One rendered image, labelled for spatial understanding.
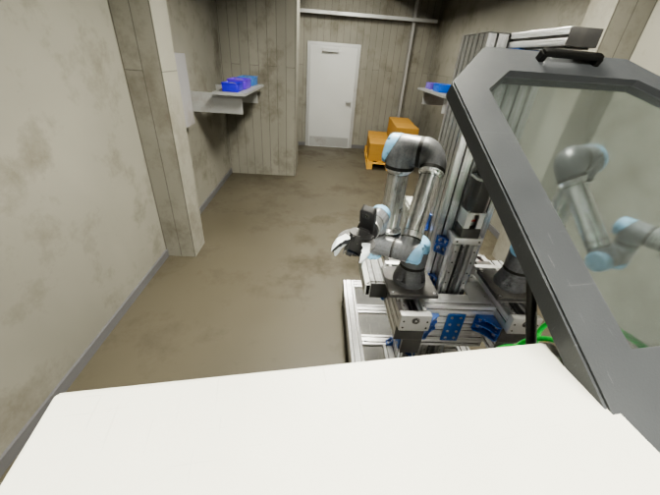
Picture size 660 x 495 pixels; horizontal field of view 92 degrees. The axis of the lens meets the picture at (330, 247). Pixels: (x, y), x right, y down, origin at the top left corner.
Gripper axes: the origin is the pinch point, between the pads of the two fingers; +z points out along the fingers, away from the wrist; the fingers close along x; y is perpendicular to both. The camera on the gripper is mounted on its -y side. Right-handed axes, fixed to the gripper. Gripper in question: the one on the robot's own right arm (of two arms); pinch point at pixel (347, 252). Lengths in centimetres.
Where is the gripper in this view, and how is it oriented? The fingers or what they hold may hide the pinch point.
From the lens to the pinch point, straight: 88.0
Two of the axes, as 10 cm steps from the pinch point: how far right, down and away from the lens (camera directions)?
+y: -1.9, 8.1, 5.6
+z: -4.1, 4.5, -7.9
